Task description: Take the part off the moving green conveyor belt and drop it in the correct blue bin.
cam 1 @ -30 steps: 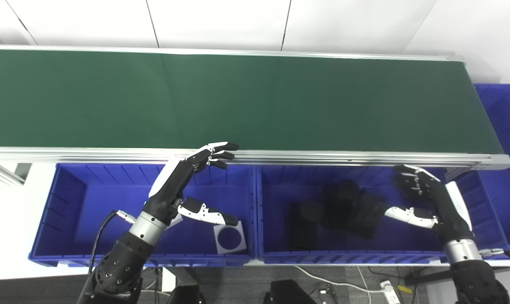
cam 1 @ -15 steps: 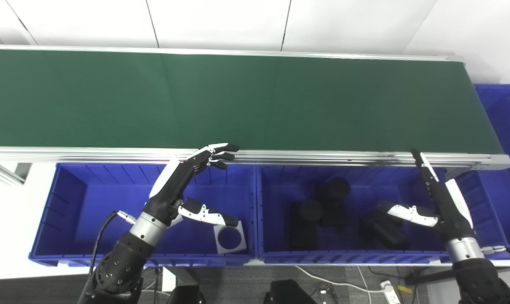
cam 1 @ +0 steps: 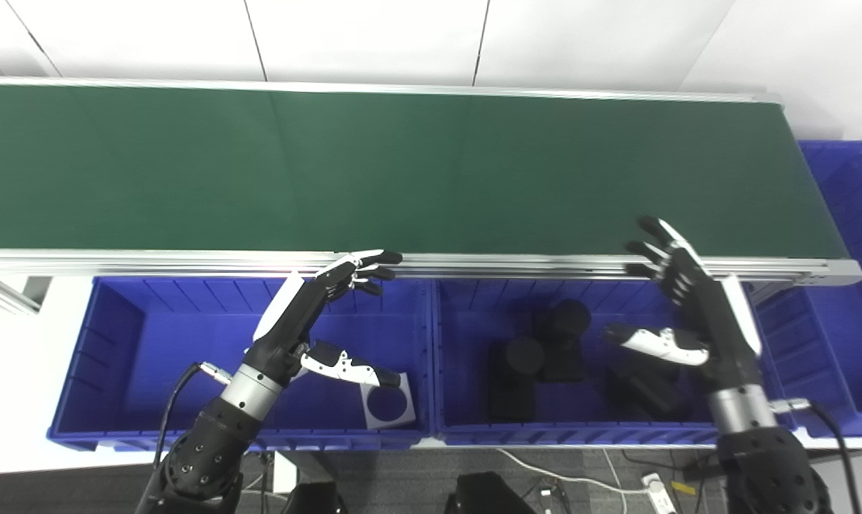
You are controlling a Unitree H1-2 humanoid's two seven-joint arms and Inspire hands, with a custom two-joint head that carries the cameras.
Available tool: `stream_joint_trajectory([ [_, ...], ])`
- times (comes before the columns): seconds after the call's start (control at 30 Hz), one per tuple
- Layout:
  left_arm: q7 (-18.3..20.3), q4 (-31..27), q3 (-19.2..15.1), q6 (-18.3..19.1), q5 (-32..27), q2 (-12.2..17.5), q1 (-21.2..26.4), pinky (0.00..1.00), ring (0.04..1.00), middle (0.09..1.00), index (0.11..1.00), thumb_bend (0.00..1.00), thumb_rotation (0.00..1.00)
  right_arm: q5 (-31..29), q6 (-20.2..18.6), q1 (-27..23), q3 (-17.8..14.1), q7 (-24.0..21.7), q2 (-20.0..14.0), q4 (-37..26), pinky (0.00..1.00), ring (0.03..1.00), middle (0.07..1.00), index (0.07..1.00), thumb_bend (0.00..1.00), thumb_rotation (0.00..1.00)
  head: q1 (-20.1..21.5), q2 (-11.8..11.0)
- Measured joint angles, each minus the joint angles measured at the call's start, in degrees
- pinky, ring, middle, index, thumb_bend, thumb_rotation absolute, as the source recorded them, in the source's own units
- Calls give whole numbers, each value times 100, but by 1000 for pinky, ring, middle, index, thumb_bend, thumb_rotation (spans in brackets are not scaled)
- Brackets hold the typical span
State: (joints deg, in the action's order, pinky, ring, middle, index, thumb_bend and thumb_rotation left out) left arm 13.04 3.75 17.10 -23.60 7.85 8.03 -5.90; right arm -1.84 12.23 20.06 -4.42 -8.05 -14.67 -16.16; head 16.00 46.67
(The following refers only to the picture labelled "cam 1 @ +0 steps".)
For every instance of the robot left hand black white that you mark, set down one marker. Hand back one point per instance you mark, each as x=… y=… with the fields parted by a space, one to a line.
x=291 y=328

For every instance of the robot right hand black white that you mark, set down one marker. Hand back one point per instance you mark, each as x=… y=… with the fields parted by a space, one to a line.
x=720 y=328

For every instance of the black cylinder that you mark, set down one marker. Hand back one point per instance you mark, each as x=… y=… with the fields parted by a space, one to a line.
x=648 y=392
x=566 y=321
x=513 y=392

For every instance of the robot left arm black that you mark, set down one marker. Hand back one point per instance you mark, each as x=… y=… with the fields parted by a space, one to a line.
x=216 y=435

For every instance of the green conveyor belt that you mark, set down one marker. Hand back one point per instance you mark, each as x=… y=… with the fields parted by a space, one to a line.
x=188 y=260
x=402 y=171

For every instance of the blue plastic bin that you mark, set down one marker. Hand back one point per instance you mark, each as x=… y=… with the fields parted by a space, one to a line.
x=138 y=357
x=466 y=343
x=845 y=343

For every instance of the aluminium conveyor leg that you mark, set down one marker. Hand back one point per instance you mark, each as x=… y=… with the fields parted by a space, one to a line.
x=2 y=296

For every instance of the white square plate round hole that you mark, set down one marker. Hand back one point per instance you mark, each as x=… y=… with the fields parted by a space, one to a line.
x=409 y=421

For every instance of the yellow tag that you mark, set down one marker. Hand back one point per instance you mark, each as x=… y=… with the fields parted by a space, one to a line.
x=682 y=487

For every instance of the robot left leg black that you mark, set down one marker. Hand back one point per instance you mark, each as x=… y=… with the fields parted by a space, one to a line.
x=320 y=500

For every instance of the robot leg black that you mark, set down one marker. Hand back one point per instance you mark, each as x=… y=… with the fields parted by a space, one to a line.
x=320 y=500
x=488 y=496

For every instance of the white power strip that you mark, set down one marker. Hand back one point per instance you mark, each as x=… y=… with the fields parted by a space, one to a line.
x=659 y=492

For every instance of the robot right leg black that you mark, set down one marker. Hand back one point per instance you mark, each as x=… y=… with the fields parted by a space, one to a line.
x=488 y=496

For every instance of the white support post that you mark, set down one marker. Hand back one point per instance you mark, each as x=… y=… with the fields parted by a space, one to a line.
x=285 y=471

